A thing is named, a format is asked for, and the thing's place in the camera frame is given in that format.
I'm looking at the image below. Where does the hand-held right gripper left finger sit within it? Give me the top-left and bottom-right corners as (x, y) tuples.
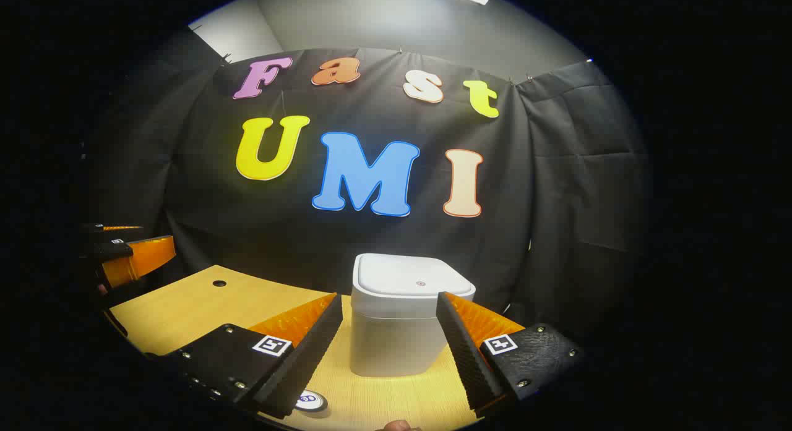
(145, 292), (344, 419)

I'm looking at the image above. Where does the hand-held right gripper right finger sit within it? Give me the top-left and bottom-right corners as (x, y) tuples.
(436, 291), (585, 418)

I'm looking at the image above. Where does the silver pop can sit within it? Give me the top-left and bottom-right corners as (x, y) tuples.
(296, 390), (329, 413)

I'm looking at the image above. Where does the white desktop garbage bin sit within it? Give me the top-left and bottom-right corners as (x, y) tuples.
(350, 253), (477, 377)

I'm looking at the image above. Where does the wooden desktop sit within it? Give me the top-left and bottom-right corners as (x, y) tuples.
(108, 264), (527, 431)

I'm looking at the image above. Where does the black backdrop cloth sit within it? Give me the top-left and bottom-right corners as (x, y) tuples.
(80, 26), (650, 351)

